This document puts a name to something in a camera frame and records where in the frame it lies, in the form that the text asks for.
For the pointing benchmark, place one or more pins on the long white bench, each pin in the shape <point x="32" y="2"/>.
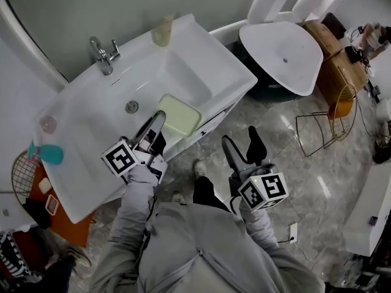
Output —
<point x="369" y="212"/>

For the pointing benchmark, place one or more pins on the white side table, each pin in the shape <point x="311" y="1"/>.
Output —
<point x="15" y="209"/>

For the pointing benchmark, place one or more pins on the chrome faucet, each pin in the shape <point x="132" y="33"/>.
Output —
<point x="102" y="56"/>

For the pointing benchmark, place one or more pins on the metal sink drain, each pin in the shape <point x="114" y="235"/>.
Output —
<point x="132" y="107"/>

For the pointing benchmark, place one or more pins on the person's shoe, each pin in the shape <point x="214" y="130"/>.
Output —
<point x="178" y="197"/>
<point x="200" y="168"/>

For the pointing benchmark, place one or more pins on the person's right shoe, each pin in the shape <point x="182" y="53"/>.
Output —
<point x="200" y="168"/>

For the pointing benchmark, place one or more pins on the person's right forearm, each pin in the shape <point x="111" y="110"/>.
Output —
<point x="256" y="224"/>

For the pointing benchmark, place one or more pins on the black cloth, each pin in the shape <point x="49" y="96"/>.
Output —
<point x="36" y="214"/>

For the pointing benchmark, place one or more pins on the person's left shoe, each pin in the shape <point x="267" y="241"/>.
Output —
<point x="178" y="197"/>

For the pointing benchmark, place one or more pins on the pale soap dispenser bottle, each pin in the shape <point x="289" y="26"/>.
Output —
<point x="162" y="32"/>

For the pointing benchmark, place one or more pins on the pink perforated plastic tray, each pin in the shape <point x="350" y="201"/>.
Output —
<point x="52" y="204"/>

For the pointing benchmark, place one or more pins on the person's left forearm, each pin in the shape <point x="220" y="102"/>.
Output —
<point x="134" y="200"/>

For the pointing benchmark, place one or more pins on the pale yellow sponge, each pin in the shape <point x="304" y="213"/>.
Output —
<point x="181" y="114"/>

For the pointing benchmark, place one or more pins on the person's right leg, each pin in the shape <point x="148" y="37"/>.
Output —
<point x="207" y="194"/>

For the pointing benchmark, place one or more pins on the white power strip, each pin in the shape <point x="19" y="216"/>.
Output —
<point x="293" y="232"/>

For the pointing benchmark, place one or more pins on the black device on box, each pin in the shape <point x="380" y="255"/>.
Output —
<point x="353" y="54"/>

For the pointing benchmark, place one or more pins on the small purple object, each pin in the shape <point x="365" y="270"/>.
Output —
<point x="373" y="220"/>

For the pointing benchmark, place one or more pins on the large cardboard box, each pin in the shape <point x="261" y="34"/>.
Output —
<point x="339" y="75"/>

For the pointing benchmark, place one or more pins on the translucent pink cup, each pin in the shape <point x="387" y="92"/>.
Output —
<point x="48" y="124"/>

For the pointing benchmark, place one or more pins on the dark brown stool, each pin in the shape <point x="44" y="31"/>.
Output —
<point x="333" y="24"/>

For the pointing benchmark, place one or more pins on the white washbasin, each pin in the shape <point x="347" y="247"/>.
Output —
<point x="91" y="111"/>

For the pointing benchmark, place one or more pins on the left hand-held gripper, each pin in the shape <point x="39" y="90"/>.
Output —
<point x="119" y="159"/>

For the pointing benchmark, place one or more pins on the teal spray bottle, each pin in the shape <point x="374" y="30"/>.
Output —
<point x="49" y="154"/>

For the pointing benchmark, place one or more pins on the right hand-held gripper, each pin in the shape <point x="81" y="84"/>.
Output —
<point x="262" y="191"/>

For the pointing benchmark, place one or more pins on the white round freestanding basin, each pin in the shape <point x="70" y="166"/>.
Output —
<point x="281" y="53"/>

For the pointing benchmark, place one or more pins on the flat cardboard box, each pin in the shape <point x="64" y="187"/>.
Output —
<point x="322" y="37"/>

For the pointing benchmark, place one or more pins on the person's grey jacket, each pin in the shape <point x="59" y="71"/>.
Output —
<point x="189" y="249"/>

